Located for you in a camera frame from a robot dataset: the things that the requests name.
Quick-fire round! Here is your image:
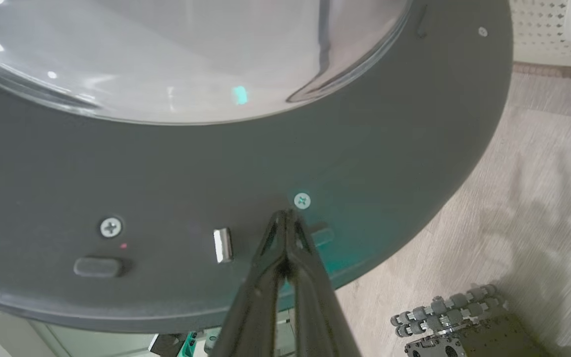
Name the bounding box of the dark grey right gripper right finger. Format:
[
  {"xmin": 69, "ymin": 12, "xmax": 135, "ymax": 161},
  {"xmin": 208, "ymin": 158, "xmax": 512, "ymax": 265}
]
[{"xmin": 285, "ymin": 210, "xmax": 363, "ymax": 357}]

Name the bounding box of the cream perforated laundry basket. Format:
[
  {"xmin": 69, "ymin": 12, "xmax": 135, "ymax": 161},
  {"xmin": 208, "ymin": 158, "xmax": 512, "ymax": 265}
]
[{"xmin": 509, "ymin": 0, "xmax": 571, "ymax": 68}]

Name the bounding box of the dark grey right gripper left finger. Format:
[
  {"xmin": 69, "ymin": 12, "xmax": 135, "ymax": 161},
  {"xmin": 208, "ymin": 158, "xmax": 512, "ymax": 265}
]
[{"xmin": 210, "ymin": 210, "xmax": 286, "ymax": 357}]

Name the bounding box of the dark grey glass washer door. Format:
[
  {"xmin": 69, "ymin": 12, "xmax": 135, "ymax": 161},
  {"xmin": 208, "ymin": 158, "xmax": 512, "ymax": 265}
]
[{"xmin": 0, "ymin": 0, "xmax": 514, "ymax": 334}]

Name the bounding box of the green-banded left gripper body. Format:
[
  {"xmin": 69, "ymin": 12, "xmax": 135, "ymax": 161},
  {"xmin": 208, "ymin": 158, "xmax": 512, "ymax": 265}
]
[{"xmin": 149, "ymin": 330, "xmax": 219, "ymax": 357}]

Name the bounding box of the robot wheeled base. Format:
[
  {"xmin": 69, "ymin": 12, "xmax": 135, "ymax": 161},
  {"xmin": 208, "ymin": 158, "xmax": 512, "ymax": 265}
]
[{"xmin": 391, "ymin": 284, "xmax": 556, "ymax": 357}]

